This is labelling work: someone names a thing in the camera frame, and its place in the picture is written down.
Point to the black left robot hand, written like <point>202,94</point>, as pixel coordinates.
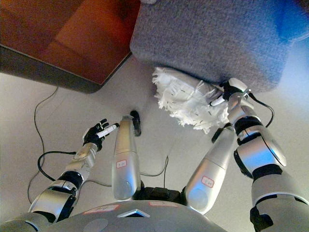
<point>93,136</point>

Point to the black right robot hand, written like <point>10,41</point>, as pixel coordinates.
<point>230,90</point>

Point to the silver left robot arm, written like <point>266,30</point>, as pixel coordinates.
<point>67,174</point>

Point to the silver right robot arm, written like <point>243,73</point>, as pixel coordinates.
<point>260,154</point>

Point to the silver left robot leg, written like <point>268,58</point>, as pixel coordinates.
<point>125,157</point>

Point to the silver robot leg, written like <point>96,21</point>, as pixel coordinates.
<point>210,169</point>
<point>125,157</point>

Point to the black left robot foot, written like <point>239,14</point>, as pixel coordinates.
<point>136,123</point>

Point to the grey fabric armchair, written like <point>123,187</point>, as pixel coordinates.
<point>212,38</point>

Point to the silver right robot leg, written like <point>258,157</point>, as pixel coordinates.
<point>210,169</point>

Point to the grey robot torso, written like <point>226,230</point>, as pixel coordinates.
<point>135,220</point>

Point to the brown wooden cabinet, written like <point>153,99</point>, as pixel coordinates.
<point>67,38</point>

